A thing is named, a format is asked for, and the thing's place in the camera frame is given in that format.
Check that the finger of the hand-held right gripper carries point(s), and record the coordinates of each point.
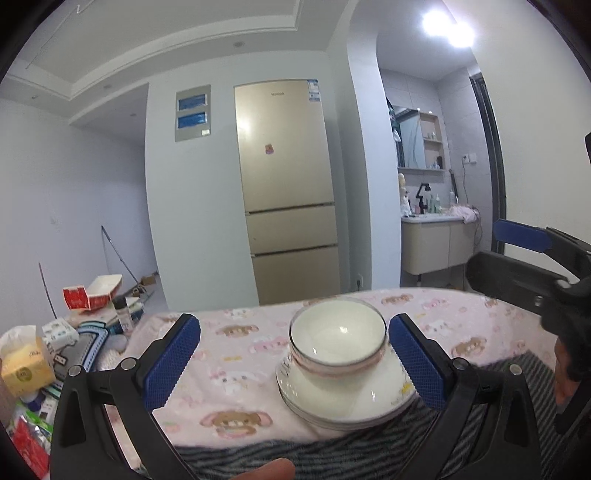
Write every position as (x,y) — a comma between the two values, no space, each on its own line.
(508,277)
(521,235)

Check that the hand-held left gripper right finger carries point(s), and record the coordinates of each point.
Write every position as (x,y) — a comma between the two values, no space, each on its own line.
(415,364)

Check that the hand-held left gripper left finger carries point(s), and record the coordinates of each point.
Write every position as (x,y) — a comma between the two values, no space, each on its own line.
(171,364)

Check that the white ribbed bowl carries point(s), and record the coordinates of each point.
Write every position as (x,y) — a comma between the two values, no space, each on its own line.
(337,332)

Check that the person's right hand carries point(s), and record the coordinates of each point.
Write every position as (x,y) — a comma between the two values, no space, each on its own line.
(563,374)

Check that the person's left hand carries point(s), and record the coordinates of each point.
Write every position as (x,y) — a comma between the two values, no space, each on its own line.
(263,470)

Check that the pink towel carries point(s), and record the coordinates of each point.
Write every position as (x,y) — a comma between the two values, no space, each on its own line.
(464,213)

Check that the clear spice bottle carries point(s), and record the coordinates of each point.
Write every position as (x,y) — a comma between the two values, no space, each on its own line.
(123,316)

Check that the pink bear print tablecloth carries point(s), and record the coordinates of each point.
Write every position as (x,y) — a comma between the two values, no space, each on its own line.
(240,369)

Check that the beige vanity cabinet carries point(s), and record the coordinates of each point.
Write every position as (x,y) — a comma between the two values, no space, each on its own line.
(434,247)

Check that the grey blue stitched mat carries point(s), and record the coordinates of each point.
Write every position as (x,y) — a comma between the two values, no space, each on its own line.
(85,344)

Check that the toiletry bottles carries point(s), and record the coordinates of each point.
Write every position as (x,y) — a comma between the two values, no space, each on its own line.
(434,203)

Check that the open red white carton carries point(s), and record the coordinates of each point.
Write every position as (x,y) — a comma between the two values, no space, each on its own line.
(105,290)

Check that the black faucet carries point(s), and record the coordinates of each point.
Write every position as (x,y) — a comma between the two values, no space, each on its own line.
(421,198)

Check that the grey striped blanket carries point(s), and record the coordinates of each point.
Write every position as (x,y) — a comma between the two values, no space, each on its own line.
(351,457)

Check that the small white blue box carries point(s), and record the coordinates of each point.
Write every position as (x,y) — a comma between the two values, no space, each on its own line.
(59,334)

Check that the small red box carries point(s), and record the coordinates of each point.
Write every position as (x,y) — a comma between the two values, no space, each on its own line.
(75,297)

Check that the metal pole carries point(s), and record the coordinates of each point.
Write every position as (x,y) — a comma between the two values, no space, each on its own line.
(117,256)

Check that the blonde doll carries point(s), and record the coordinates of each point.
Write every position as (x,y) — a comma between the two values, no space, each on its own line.
(404,194)

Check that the yellow tissue pack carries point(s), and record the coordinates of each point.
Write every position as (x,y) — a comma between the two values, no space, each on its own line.
(27,369)

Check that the thin metal rod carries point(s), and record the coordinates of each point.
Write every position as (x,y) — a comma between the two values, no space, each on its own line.
(47,290)

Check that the bathroom mirror cabinet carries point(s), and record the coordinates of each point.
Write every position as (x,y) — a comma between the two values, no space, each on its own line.
(415,138)

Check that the green packet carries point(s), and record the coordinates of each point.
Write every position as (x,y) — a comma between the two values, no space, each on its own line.
(34,415)

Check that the red packet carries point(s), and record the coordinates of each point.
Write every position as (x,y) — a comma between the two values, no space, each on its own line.
(30,450)

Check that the gold three-door fridge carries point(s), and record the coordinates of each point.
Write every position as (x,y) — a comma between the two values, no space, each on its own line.
(286,194)

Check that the ceiling light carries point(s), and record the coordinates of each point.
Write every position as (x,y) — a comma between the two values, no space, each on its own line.
(448,27)

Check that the small fridge magnet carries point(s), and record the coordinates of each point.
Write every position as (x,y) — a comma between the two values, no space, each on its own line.
(269,149)

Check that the black door frame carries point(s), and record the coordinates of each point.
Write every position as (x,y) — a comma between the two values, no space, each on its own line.
(491,161)

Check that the low white wall socket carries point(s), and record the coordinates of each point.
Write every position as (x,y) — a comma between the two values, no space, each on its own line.
(360,280)

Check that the grey wall electrical panel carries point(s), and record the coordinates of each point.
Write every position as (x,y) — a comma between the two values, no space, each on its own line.
(193,113)

